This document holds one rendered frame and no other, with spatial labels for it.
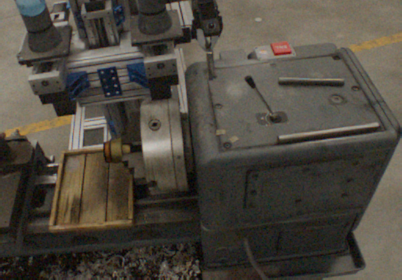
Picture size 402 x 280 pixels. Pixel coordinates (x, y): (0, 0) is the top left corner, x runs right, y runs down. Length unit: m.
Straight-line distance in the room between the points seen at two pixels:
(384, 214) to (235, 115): 1.58
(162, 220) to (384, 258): 1.40
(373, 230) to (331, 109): 1.38
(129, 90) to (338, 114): 1.03
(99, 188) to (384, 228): 1.66
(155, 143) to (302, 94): 0.48
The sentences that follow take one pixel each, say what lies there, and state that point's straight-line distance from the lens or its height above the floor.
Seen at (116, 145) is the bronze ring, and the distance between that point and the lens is 1.33.
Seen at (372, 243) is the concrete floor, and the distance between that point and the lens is 2.48.
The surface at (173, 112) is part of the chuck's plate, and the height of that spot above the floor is 1.24.
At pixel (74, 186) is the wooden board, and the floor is 0.89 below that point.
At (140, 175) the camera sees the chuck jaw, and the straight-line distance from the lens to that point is 1.26.
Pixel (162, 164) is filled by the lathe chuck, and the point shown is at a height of 1.16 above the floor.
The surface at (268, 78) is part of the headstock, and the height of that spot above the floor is 1.26.
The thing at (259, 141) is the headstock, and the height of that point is 1.26.
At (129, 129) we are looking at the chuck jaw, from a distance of 1.31.
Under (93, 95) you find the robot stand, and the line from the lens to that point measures 1.92.
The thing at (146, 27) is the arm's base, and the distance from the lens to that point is 1.70.
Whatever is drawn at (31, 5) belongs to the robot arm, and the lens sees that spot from 1.68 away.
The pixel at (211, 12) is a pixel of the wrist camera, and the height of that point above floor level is 1.53.
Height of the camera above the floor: 2.11
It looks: 43 degrees down
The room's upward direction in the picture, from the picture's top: 9 degrees counter-clockwise
